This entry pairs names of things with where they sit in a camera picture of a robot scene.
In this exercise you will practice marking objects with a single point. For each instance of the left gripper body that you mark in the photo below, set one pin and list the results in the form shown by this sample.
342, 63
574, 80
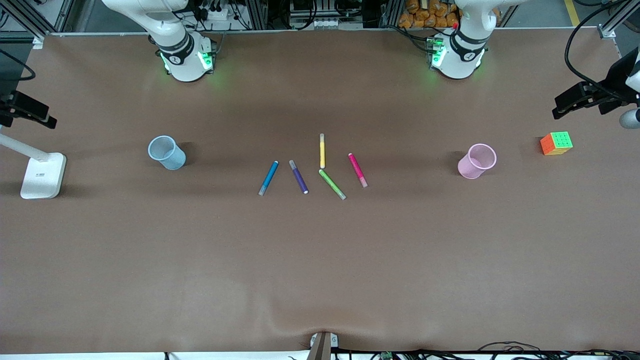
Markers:
614, 76

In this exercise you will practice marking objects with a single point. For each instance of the pink marker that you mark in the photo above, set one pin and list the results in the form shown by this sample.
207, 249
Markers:
357, 169

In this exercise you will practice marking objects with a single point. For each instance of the blue marker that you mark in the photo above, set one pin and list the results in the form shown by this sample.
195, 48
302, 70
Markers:
269, 177

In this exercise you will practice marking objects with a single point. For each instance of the colourful puzzle cube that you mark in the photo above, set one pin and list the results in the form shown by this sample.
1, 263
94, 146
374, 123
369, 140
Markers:
556, 144

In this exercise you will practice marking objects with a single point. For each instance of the pink plastic cup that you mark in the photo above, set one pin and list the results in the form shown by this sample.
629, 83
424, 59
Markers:
472, 167

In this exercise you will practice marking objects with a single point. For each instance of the blue plastic cup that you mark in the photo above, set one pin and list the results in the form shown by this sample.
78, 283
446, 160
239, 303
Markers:
170, 157

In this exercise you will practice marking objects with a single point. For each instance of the bag of orange items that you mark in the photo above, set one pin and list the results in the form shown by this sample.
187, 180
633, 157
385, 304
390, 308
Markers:
425, 17

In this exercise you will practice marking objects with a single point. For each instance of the white power strip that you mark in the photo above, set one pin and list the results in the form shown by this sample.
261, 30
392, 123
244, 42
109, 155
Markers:
214, 14

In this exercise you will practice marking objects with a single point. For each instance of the white connector strip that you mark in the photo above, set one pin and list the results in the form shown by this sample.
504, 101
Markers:
329, 24

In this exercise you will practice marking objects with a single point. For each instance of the green marker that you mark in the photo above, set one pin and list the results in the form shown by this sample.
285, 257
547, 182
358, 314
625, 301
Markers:
331, 184

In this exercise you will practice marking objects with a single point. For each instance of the yellow marker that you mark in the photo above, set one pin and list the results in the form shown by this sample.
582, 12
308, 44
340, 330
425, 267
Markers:
322, 152

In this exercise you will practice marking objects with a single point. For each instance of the purple marker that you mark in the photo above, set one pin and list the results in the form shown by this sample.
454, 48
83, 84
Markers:
298, 177

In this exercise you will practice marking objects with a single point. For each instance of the green circuit board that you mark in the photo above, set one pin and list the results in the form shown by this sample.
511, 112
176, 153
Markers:
386, 356

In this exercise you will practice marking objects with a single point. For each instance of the aluminium frame post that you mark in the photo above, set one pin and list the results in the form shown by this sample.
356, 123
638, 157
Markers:
30, 25
612, 27

